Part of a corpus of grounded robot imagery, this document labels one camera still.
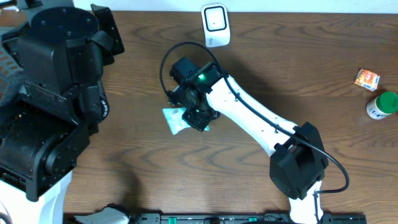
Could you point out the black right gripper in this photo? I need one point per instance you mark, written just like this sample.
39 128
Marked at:
196 122

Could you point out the light blue wet wipes pack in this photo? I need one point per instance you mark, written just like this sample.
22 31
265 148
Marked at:
174 119

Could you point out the small orange juice carton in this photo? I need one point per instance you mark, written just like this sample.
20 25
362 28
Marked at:
367 79

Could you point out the green lid jar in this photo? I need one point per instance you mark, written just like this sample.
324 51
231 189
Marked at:
382 106

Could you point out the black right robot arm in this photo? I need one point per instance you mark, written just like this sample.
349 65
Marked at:
297 164

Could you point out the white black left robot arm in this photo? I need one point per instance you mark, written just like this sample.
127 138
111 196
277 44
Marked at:
52 101

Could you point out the white barcode scanner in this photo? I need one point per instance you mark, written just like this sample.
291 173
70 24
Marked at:
216 25

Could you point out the grey plastic mesh basket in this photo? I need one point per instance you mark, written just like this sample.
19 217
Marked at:
12 79

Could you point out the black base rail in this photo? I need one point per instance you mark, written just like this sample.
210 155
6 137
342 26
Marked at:
113 213

